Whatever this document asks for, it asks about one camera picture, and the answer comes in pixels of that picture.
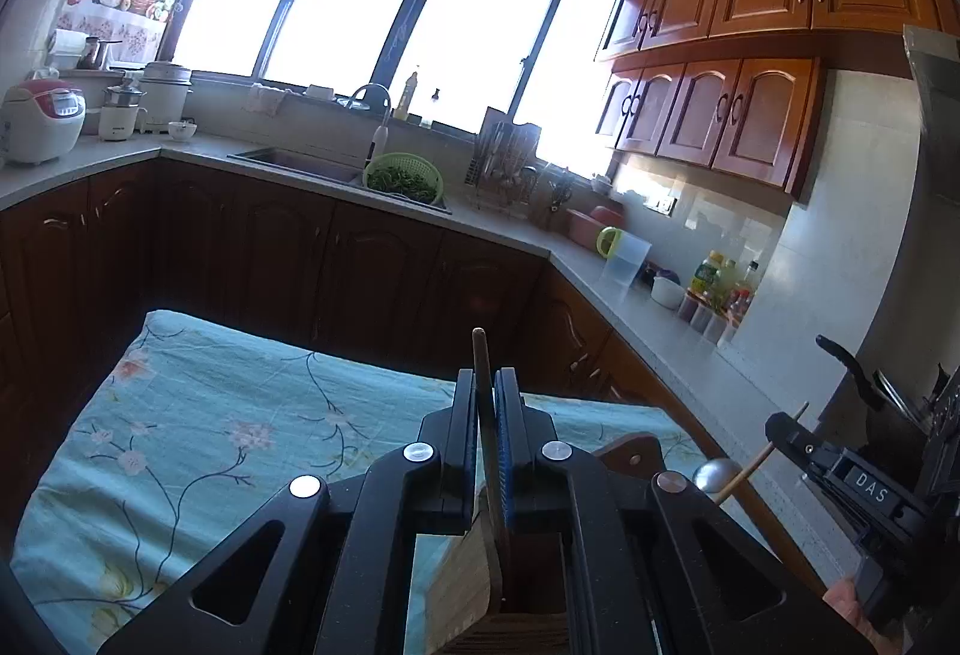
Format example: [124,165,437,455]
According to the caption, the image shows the light wooden chopstick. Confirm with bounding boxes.
[711,402,811,506]

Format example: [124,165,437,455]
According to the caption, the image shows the person's right hand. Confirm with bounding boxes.
[821,576,905,655]

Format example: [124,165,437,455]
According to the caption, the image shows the curved sink faucet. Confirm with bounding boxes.
[349,83,395,168]

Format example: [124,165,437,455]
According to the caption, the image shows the kitchen window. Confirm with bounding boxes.
[161,0,638,180]

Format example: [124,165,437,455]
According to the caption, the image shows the condiment jar set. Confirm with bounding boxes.
[679,291,740,348]

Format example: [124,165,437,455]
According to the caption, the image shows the pink and white rice cooker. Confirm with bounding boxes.
[0,79,87,167]

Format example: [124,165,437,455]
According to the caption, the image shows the green colander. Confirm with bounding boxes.
[362,152,445,206]

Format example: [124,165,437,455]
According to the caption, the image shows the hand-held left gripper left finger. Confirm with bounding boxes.
[97,368,481,655]

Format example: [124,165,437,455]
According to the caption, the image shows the range hood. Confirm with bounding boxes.
[900,23,960,206]

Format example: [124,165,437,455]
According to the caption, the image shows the metal dish rack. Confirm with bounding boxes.
[463,106,545,221]

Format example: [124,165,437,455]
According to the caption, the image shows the knife block with scissors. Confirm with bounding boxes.
[529,166,578,232]

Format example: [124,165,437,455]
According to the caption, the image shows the dark wooden chopstick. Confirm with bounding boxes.
[471,327,518,618]

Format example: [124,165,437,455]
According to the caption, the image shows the floral teal tablecloth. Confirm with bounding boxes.
[11,308,758,655]

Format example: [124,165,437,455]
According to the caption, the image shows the metal spoon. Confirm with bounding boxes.
[691,458,743,495]

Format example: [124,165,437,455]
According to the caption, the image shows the white blender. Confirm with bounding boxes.
[99,76,149,143]

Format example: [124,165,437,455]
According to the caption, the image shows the wooden utensil holder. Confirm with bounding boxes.
[424,433,668,655]

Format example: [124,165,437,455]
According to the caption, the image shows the white cloth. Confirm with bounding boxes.
[244,83,293,116]

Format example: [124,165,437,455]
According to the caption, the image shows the clear pitcher green handle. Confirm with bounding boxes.
[596,226,652,288]

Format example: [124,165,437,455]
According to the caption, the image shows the lower wooden wall cabinets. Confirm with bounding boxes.
[596,56,826,202]

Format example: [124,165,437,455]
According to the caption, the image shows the white electric cooker pot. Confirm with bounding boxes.
[139,61,194,134]

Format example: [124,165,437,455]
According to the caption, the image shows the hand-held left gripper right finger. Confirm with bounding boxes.
[493,367,875,655]

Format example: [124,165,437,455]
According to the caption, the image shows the paper towel roll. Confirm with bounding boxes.
[47,28,89,72]

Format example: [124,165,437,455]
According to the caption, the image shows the tall yellowish bottle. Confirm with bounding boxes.
[396,71,421,123]

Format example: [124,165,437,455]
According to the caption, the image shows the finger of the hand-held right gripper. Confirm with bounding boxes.
[763,413,841,476]

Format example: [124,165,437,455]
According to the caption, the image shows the dark wooden base cabinets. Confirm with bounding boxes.
[0,158,698,498]

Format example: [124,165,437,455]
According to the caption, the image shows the pink container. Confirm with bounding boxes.
[564,205,625,251]

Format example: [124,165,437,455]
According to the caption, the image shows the steel kitchen sink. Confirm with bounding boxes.
[227,146,455,217]

